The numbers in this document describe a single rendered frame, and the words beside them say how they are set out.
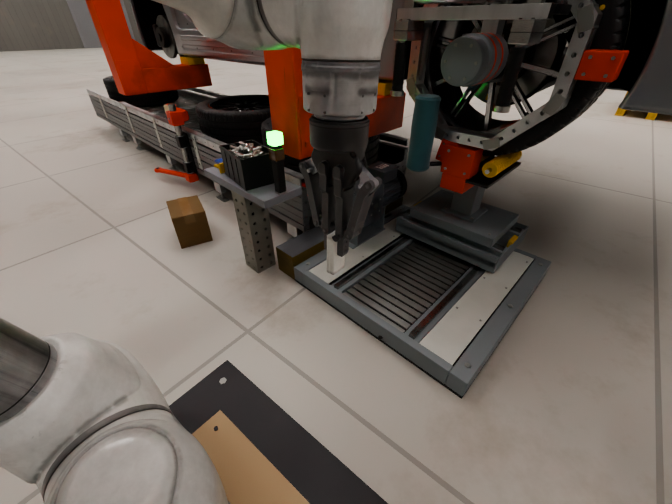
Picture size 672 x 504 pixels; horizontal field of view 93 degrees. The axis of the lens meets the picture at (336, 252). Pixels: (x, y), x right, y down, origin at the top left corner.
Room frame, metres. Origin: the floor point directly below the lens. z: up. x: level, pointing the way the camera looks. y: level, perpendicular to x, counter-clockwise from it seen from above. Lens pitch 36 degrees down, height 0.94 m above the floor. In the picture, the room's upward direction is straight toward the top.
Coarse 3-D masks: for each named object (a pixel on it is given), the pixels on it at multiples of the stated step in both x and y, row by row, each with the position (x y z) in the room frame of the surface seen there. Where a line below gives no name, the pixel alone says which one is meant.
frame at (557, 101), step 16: (576, 0) 1.04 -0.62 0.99; (592, 0) 1.05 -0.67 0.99; (576, 16) 1.03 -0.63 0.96; (592, 16) 1.00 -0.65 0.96; (576, 32) 1.02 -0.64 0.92; (592, 32) 1.01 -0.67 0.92; (416, 48) 1.38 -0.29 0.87; (576, 48) 1.01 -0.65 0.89; (416, 64) 1.35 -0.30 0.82; (576, 64) 1.00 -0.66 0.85; (416, 80) 1.35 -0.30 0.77; (560, 80) 1.02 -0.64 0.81; (576, 80) 1.03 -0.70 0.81; (560, 96) 1.00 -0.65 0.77; (544, 112) 1.07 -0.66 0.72; (448, 128) 1.27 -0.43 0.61; (512, 128) 1.08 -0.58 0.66; (528, 128) 1.04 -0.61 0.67; (464, 144) 1.18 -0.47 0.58; (480, 144) 1.14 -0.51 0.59; (496, 144) 1.10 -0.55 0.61
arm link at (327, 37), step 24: (264, 0) 0.43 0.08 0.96; (288, 0) 0.40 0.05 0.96; (312, 0) 0.38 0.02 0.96; (336, 0) 0.37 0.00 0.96; (360, 0) 0.37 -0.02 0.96; (384, 0) 0.39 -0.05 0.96; (288, 24) 0.41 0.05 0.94; (312, 24) 0.38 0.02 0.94; (336, 24) 0.37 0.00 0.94; (360, 24) 0.37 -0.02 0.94; (384, 24) 0.39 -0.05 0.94; (312, 48) 0.39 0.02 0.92; (336, 48) 0.38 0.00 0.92; (360, 48) 0.38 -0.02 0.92
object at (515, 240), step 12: (408, 216) 1.39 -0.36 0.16; (396, 228) 1.37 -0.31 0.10; (408, 228) 1.32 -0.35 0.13; (420, 228) 1.28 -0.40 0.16; (432, 228) 1.29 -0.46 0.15; (516, 228) 1.24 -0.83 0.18; (420, 240) 1.27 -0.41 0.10; (432, 240) 1.23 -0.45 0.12; (444, 240) 1.19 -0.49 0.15; (456, 240) 1.20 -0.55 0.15; (468, 240) 1.17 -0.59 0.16; (504, 240) 1.20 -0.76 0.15; (516, 240) 1.17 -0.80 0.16; (456, 252) 1.14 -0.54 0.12; (468, 252) 1.11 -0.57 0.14; (480, 252) 1.08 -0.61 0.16; (492, 252) 1.09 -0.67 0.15; (504, 252) 1.07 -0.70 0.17; (480, 264) 1.07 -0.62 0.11; (492, 264) 1.04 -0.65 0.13
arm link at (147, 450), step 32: (128, 416) 0.21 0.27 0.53; (160, 416) 0.21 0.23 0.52; (96, 448) 0.15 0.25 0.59; (128, 448) 0.15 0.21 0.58; (160, 448) 0.15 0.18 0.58; (192, 448) 0.16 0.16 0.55; (64, 480) 0.12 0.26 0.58; (96, 480) 0.12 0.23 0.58; (128, 480) 0.12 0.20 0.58; (160, 480) 0.12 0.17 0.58; (192, 480) 0.13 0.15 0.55
